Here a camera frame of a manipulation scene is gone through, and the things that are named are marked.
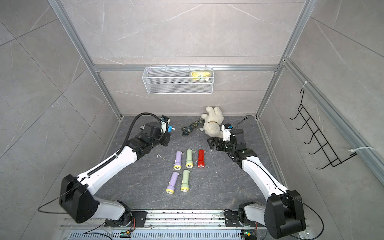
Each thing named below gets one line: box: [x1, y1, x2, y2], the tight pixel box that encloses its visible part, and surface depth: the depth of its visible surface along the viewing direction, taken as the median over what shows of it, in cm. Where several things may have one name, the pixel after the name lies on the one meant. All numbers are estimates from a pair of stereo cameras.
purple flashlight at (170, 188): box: [165, 171, 179, 194], surface depth 85 cm
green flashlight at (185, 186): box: [180, 169, 190, 193], surface depth 85 cm
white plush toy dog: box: [201, 106, 225, 138], surface depth 109 cm
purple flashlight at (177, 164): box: [173, 150, 183, 171], surface depth 94 cm
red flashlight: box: [197, 149, 205, 169], surface depth 95 cm
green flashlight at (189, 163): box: [185, 149, 194, 169], surface depth 94 cm
